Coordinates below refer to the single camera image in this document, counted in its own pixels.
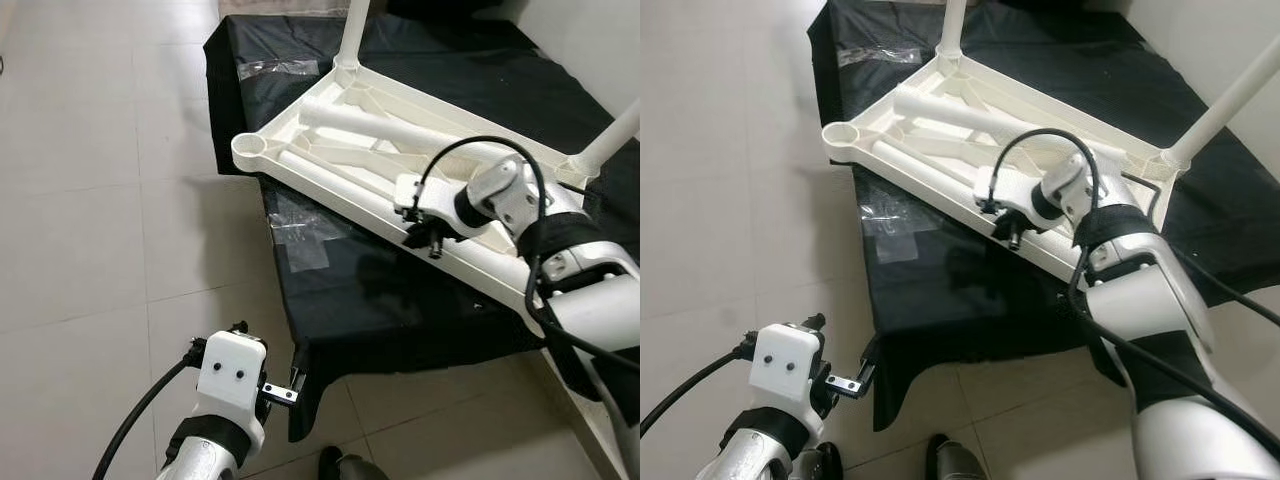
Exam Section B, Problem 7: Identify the dark robot left foot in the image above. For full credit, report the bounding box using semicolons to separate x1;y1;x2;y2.
800;440;846;480

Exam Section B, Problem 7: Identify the dark robot foot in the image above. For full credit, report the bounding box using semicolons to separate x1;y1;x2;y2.
800;440;846;480
925;435;991;480
318;447;391;480

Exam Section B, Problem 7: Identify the dark robot right foot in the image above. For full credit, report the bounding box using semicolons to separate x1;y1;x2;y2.
925;435;991;480
318;447;391;480

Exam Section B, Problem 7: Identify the clear tape patch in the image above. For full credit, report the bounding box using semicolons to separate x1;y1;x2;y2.
270;190;346;271
860;190;926;263

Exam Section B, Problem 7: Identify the white plastic table top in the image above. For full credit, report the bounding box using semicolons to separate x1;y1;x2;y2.
820;48;1191;286
230;55;601;316

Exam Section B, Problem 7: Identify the clear tape strip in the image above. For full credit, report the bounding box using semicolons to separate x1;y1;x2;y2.
838;42;916;66
240;60;321;81

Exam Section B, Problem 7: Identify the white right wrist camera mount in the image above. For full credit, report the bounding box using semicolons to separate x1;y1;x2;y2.
393;175;466;226
975;170;1051;216

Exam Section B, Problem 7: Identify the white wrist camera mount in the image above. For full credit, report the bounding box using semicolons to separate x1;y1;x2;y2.
975;170;1051;216
195;332;269;426
750;322;829;416
393;175;466;226

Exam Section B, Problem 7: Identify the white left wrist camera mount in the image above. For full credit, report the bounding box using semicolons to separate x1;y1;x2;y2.
750;322;829;416
195;332;269;426

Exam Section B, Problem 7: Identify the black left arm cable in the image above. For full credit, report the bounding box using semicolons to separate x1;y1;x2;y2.
640;340;761;436
92;340;206;480

